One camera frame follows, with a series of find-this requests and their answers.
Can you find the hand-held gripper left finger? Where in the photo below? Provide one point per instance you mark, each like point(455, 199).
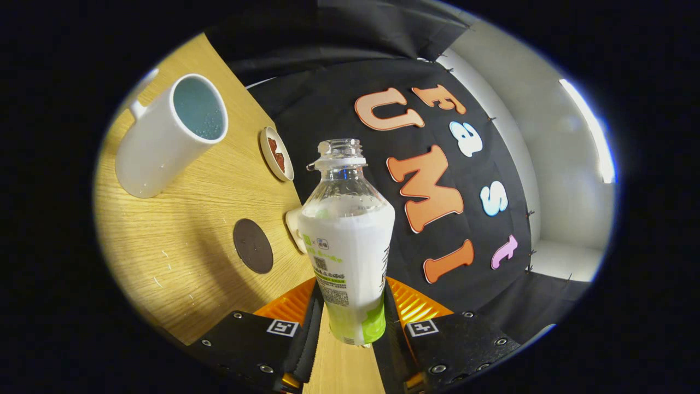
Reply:
point(311, 339)

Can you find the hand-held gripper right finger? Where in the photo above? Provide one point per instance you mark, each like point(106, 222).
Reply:
point(385, 355)

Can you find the clear juice bottle white label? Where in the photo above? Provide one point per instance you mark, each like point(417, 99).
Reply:
point(350, 246)

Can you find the dark brown round coaster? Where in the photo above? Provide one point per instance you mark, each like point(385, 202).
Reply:
point(252, 246)

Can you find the white cup blue inside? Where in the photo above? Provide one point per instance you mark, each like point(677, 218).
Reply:
point(158, 148)

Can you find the cream white toaster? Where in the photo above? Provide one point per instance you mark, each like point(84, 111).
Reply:
point(294, 227)

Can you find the wooden table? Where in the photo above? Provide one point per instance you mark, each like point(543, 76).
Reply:
point(191, 219)

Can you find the small white plate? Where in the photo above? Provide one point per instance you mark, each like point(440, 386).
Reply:
point(271, 158)

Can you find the red food piece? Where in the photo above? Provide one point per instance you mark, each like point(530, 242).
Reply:
point(277, 156)

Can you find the black backdrop cloth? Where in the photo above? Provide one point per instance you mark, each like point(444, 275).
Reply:
point(328, 109)

